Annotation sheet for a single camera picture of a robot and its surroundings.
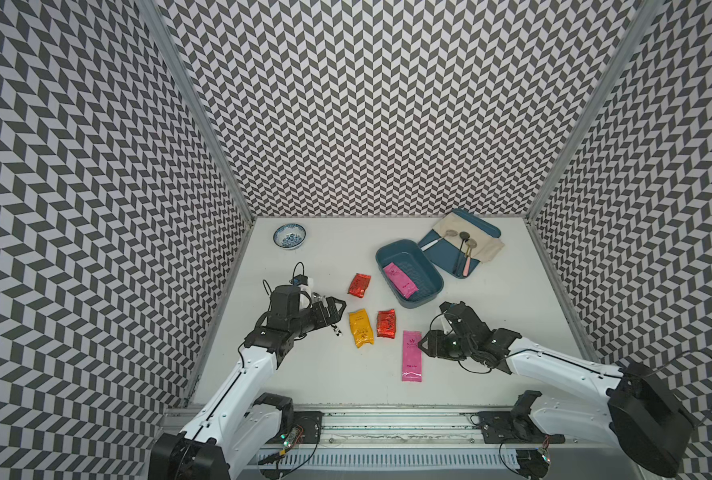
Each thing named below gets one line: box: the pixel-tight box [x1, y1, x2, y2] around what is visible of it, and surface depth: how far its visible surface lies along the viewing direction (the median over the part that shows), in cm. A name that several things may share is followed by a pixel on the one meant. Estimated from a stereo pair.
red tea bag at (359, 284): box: [347, 272, 372, 298], surface depth 98 cm
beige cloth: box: [432, 212, 505, 264], surface depth 113 cm
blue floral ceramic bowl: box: [273, 223, 307, 250], surface depth 113 cm
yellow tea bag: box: [348, 309, 375, 348], surface depth 90 cm
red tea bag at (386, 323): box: [376, 309, 396, 339], surface depth 91 cm
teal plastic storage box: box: [375, 239, 445, 309], surface depth 102 cm
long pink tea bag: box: [402, 330, 422, 382], surface depth 85 cm
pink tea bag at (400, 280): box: [384, 262, 419, 299], surface depth 100 cm
